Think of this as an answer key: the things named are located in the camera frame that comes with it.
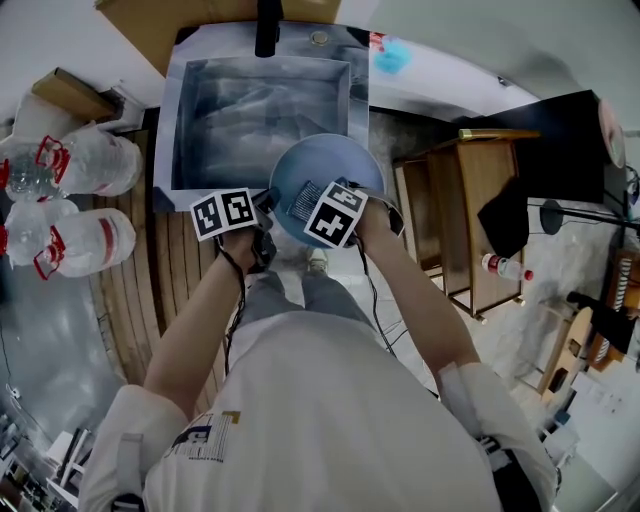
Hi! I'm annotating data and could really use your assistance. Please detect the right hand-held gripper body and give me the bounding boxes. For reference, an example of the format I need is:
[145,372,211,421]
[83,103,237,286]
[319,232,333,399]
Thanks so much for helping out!
[303,175,370,250]

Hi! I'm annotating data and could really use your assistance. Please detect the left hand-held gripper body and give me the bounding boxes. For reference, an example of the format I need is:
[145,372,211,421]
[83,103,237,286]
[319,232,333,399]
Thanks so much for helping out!
[189,187,280,275]

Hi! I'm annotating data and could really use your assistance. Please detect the blue scrubbing cloth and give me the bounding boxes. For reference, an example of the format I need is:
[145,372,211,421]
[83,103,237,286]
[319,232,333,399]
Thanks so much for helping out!
[286,179,327,222]

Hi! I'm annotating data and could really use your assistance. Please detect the light blue large plate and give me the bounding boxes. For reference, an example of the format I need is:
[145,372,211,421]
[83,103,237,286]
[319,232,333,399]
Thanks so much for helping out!
[268,133,386,249]

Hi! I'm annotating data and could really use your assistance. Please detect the person's right forearm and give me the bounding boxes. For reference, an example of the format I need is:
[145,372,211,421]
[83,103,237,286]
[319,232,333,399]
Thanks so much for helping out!
[357,199,481,386]

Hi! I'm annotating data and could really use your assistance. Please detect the person's left forearm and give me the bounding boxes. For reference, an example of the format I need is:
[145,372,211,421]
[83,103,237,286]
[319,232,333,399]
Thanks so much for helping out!
[144,232,261,421]

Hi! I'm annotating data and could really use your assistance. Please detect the person's white shoe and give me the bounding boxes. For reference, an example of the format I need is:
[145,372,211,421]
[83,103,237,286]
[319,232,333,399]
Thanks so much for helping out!
[305,248,330,275]

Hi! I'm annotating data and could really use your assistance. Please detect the person's grey trousers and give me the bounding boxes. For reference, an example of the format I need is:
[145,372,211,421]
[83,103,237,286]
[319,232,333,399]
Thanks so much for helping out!
[233,272,377,351]

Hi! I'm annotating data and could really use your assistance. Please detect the steel sink basin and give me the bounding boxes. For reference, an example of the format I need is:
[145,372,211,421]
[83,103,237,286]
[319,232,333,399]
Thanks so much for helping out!
[152,24,371,214]

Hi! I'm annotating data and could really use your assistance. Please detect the wooden side table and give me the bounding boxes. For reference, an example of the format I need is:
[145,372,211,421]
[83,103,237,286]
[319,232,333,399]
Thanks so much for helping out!
[392,128,542,327]

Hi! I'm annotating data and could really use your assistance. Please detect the black cloth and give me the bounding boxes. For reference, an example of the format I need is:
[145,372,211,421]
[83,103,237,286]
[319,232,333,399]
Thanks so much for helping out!
[477,189,530,260]

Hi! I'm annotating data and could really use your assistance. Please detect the plastic bottle red cap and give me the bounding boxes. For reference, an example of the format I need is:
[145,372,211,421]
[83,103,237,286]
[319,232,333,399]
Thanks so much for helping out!
[481,253,535,283]

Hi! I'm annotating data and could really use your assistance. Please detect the wooden slat panel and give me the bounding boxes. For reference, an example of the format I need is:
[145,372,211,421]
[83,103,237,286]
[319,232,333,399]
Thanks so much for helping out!
[89,129,251,401]

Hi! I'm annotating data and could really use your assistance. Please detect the white low ledge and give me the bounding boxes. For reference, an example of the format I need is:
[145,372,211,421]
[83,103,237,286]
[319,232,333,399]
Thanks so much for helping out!
[368,29,586,119]

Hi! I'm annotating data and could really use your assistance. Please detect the black standing fan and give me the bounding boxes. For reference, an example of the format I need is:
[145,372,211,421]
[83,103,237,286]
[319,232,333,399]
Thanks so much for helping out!
[538,164,640,236]

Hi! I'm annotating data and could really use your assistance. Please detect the blue sponge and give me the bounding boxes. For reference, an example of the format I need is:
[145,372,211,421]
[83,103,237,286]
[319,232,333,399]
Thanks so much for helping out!
[374,39,414,77]

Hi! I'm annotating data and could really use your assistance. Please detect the black faucet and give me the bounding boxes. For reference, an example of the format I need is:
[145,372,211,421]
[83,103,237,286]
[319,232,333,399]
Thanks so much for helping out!
[254,0,284,59]

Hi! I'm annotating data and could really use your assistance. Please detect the black cabinet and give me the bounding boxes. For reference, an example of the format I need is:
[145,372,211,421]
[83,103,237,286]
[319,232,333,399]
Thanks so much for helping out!
[487,89,626,205]

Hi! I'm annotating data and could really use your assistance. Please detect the brown cardboard box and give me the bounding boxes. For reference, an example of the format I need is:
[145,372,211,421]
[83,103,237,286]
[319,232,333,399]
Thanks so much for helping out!
[30,67,119,124]

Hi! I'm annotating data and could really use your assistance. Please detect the brown cardboard sheet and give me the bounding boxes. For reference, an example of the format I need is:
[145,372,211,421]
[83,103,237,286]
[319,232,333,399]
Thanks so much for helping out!
[94,0,344,77]

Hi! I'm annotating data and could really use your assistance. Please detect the person's white shirt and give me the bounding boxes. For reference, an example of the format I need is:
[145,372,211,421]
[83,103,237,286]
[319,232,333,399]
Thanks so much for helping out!
[77,309,566,512]

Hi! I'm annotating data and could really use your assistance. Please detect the light wooden chair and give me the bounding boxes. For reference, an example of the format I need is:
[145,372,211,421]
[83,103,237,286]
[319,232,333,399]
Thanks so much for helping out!
[537,305,597,404]

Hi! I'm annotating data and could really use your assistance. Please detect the pink dish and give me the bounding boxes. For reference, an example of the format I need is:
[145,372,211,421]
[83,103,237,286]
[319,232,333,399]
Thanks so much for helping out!
[597,97,627,169]

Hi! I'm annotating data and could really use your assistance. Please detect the brown slatted chair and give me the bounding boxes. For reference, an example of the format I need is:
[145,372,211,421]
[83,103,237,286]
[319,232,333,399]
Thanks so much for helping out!
[589,248,640,372]

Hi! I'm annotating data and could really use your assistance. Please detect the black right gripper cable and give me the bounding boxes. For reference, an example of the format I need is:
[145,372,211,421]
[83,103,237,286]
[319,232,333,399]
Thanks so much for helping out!
[352,234,401,357]

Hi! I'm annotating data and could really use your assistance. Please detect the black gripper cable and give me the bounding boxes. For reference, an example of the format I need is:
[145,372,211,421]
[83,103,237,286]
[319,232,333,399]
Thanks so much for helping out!
[214,237,249,377]
[352,234,401,357]

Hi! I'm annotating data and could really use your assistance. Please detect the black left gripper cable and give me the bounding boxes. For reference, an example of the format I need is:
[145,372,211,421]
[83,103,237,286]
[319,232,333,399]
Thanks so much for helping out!
[214,237,249,377]

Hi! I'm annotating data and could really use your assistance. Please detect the black strapped pack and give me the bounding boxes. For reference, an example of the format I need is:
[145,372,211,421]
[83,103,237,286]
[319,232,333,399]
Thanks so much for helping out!
[477,433,557,512]

